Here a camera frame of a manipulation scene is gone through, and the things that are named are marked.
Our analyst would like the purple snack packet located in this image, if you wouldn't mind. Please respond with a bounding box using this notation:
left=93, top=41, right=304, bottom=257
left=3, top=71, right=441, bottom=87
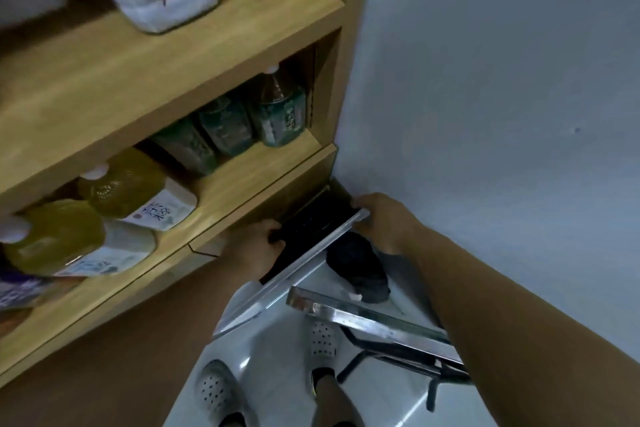
left=0, top=262, right=57, bottom=313

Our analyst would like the silver metal step stool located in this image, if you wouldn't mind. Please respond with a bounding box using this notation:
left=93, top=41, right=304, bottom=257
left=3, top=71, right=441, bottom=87
left=286, top=286, right=474, bottom=413

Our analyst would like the black tray with silver edge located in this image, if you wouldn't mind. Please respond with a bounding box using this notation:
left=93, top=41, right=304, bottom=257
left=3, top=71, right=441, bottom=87
left=212, top=189, right=371, bottom=340

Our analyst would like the person's right hand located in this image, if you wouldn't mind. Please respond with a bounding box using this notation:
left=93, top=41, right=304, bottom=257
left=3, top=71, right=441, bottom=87
left=351, top=192, right=426, bottom=258

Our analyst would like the wooden shelf unit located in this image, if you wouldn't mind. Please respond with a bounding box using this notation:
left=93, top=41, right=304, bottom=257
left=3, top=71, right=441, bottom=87
left=0, top=0, right=382, bottom=388

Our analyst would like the person's right white clog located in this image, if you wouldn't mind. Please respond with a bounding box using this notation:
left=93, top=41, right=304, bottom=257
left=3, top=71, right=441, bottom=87
left=307, top=319, right=338, bottom=360

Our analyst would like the person's left forearm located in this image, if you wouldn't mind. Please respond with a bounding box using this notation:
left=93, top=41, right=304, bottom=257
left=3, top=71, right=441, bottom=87
left=0, top=262, right=261, bottom=427

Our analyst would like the person's right forearm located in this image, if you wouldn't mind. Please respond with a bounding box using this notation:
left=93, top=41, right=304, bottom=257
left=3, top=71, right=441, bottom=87
left=400, top=224, right=640, bottom=427

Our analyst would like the person's left hand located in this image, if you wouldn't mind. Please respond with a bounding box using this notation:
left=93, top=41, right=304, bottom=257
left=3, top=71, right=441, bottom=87
left=221, top=220, right=287, bottom=287

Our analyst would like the green drink bottle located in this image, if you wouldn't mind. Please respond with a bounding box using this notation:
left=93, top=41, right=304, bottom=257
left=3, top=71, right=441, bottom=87
left=149, top=116, right=219, bottom=177
left=247, top=64, right=308, bottom=147
left=194, top=96, right=256, bottom=158

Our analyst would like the person's white clog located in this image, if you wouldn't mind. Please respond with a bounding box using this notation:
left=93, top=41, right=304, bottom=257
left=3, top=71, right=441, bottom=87
left=307, top=319, right=338, bottom=360
left=194, top=359, right=247, bottom=427

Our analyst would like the person's right leg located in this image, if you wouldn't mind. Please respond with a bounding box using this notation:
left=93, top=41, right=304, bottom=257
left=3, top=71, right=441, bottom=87
left=311, top=367, right=362, bottom=427

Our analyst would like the yellow drink bottle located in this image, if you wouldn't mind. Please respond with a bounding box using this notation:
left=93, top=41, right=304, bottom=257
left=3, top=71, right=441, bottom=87
left=76, top=147, right=199, bottom=233
left=0, top=199, right=157, bottom=278

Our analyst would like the person's left white clog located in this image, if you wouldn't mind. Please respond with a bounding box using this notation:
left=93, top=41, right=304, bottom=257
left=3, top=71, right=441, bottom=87
left=194, top=359, right=247, bottom=427

